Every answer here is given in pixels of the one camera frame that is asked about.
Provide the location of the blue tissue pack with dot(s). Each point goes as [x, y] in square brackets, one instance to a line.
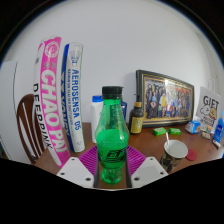
[193, 127]

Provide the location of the white paper gift bag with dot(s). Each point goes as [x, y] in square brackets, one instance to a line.
[208, 105]

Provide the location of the patterned paper cup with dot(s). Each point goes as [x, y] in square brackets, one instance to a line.
[171, 158]

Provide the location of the small white device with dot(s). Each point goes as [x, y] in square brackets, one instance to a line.
[216, 144]

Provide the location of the white bottle with blue cap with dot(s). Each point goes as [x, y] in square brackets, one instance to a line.
[96, 116]

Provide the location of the white stir stick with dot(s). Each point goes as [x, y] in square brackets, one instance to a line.
[166, 138]

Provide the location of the amber pump bottle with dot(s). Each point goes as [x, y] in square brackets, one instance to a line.
[136, 121]

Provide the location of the small orange-topped white box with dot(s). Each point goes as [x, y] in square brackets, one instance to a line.
[209, 129]

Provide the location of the blue detergent bottle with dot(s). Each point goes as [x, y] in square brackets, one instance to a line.
[219, 128]

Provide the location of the green plastic drink bottle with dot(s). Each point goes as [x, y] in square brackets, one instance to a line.
[111, 146]

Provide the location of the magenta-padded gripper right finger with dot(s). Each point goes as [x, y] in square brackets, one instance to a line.
[148, 171]

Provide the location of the flat round red coaster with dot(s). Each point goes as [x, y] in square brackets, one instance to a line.
[192, 155]

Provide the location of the pink shuttlecock tube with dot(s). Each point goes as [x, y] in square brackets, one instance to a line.
[51, 100]

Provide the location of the small patterned box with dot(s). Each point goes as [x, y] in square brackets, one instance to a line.
[206, 135]

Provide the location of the framed group picture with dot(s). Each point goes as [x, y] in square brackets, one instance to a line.
[165, 100]

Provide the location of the brown wooden chair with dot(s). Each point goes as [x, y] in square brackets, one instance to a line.
[28, 126]

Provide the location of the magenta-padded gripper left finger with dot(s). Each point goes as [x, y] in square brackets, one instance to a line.
[75, 171]

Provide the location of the white blue shuttlecock tube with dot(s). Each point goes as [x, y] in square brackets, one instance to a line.
[75, 100]

